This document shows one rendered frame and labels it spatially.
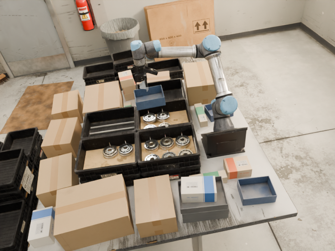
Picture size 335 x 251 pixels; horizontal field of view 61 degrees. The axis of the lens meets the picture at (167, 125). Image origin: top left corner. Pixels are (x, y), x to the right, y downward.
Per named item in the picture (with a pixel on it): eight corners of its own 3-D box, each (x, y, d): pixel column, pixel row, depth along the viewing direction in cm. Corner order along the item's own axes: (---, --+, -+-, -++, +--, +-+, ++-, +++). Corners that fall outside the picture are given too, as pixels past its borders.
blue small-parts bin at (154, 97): (162, 92, 206) (161, 84, 201) (165, 105, 195) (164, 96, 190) (135, 97, 205) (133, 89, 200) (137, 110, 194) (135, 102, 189)
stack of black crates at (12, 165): (13, 184, 278) (-12, 153, 248) (43, 178, 279) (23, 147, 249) (1, 220, 248) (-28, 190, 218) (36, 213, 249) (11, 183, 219)
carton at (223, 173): (224, 175, 190) (225, 170, 186) (227, 183, 185) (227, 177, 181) (189, 181, 190) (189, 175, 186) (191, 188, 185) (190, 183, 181)
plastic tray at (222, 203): (221, 181, 175) (221, 175, 172) (228, 209, 160) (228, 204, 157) (178, 185, 176) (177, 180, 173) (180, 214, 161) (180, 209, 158)
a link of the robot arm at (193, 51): (209, 45, 210) (143, 47, 203) (214, 40, 199) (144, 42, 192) (211, 61, 210) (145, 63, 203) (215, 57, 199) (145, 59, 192)
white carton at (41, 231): (38, 218, 181) (33, 210, 175) (57, 213, 182) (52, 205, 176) (34, 248, 166) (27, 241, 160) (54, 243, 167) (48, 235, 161)
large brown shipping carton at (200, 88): (184, 81, 280) (182, 63, 266) (214, 77, 279) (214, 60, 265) (188, 106, 250) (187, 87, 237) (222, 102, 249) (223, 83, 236)
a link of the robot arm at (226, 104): (233, 113, 199) (212, 39, 199) (241, 111, 184) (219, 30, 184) (217, 117, 197) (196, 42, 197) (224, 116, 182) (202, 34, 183)
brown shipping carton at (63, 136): (58, 134, 240) (51, 120, 230) (83, 131, 240) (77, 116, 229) (49, 161, 218) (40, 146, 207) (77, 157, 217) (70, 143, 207)
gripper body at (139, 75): (135, 78, 200) (132, 62, 193) (147, 76, 200) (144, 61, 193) (135, 83, 194) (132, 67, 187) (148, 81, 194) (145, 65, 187)
